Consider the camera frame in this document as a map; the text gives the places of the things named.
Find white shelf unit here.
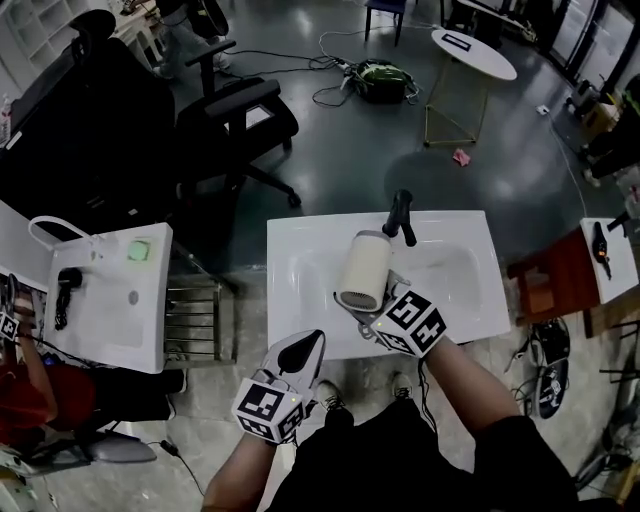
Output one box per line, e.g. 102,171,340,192
0,0,84,96

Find person's white shoe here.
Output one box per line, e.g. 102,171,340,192
391,371,417,402
315,379,347,412

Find white oval side table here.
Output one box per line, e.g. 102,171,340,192
423,28,518,149

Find person's black clothes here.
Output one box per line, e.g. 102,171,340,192
267,397,581,512

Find black cabinet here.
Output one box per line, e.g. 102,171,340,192
0,59,101,231

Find white board panel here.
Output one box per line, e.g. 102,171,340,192
0,198,54,294

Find cream hair dryer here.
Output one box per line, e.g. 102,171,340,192
335,229,394,314

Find dark framed glass window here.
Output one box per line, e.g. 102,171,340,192
549,0,640,87

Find person's right forearm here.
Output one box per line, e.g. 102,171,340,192
424,337,522,434

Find person's white left shoe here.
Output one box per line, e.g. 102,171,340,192
315,379,347,412

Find white sink basin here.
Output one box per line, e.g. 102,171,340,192
578,216,640,306
266,209,512,361
43,222,174,375

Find person's left forearm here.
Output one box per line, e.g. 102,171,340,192
199,430,301,512

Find black bag white print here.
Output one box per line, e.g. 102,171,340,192
535,358,571,419

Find white paper sheet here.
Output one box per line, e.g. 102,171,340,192
224,104,274,133

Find red-brown wooden cabinet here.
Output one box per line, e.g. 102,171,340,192
507,228,601,340

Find blue chair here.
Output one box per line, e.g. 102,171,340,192
363,0,409,47

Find cardboard box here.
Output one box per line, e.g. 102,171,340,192
579,97,622,146

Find green black bag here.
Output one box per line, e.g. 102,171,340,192
354,58,409,105

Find white curved faucet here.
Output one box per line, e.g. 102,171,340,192
28,214,102,257

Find person's white right shoe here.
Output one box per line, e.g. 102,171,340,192
391,371,417,402

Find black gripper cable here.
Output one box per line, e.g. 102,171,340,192
416,357,440,432

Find black hair dryer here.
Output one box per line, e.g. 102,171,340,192
53,267,85,332

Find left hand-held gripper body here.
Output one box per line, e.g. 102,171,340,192
230,368,317,446

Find black office chair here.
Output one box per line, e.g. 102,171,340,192
49,8,304,236

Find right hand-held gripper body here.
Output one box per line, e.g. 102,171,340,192
357,289,447,359

